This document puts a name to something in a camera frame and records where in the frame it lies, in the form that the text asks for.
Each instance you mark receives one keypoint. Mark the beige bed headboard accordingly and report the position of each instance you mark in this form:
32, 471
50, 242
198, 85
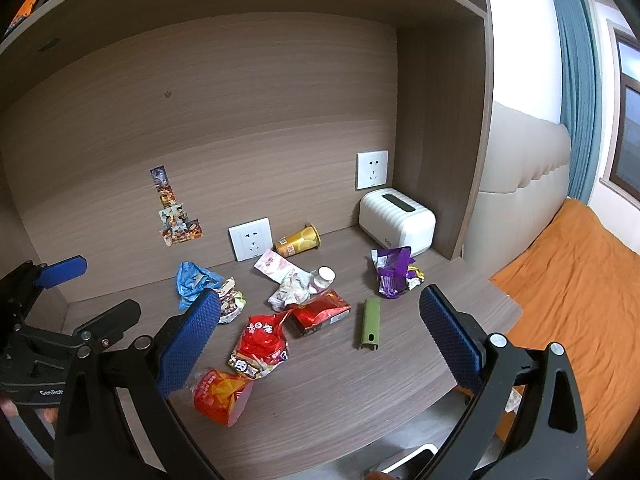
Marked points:
523, 185

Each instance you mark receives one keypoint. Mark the white tissue box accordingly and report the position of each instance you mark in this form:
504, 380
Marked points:
395, 220

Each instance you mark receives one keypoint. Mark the blue plastic wrapper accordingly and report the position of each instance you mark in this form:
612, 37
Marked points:
192, 279

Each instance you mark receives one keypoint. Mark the purple snack wrapper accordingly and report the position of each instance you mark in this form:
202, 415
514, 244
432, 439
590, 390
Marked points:
396, 271

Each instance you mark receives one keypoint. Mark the noodle wrapper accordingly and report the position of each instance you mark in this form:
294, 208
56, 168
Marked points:
232, 301

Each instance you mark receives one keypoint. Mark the orange bed cover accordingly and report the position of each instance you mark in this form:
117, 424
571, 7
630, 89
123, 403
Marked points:
578, 284

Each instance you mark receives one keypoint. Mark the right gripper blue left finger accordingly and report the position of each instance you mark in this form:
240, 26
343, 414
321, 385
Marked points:
182, 339

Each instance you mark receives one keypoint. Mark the dark framed window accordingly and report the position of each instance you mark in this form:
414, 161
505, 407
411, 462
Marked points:
625, 163

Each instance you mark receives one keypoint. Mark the red orange snack box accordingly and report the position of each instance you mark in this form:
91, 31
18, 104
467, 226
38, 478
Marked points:
221, 396

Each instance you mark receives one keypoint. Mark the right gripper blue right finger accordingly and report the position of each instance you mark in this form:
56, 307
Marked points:
457, 335

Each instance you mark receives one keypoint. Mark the white wall socket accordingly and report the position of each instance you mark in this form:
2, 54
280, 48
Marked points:
251, 239
371, 169

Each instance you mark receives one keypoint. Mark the white wall socket right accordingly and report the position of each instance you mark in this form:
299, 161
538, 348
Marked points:
371, 169

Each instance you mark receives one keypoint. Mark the crumpled white paper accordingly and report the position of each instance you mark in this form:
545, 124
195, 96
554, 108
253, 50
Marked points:
295, 288

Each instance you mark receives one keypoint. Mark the wooden shelf unit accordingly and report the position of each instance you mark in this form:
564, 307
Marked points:
256, 108

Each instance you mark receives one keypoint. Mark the blue curtain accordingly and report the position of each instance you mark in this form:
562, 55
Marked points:
581, 93

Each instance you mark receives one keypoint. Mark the white wall socket left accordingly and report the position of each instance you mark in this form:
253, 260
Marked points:
251, 239

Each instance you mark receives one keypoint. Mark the red white snack bag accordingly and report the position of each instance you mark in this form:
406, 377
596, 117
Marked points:
261, 347

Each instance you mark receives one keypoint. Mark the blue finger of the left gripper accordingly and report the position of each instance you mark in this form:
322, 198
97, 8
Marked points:
55, 274
109, 327

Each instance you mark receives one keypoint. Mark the small white bottle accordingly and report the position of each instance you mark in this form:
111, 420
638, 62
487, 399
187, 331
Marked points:
321, 279

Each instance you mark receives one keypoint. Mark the pink white wrapper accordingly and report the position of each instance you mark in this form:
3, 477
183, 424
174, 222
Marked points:
274, 266

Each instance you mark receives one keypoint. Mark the sticker strip on wall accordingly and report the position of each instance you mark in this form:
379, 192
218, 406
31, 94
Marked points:
177, 227

